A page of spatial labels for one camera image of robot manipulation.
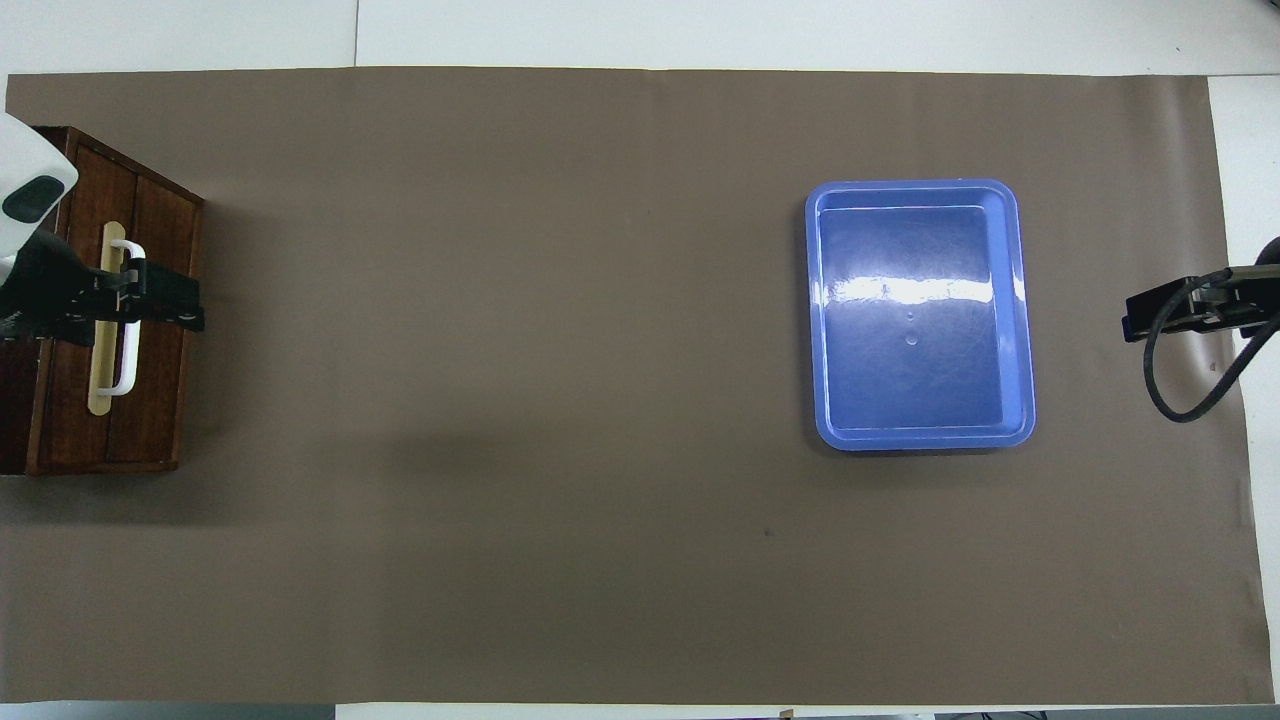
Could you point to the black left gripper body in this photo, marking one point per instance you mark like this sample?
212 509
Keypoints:
50 290

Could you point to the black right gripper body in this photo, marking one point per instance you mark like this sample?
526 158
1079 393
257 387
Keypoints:
1245 300

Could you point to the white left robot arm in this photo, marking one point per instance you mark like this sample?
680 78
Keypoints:
30 160

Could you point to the dark wooden cabinet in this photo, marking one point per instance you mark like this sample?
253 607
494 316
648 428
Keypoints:
165 400

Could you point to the blue plastic tray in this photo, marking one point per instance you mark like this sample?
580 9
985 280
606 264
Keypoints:
915 330

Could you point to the brown table mat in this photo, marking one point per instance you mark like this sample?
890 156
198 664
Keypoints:
520 400

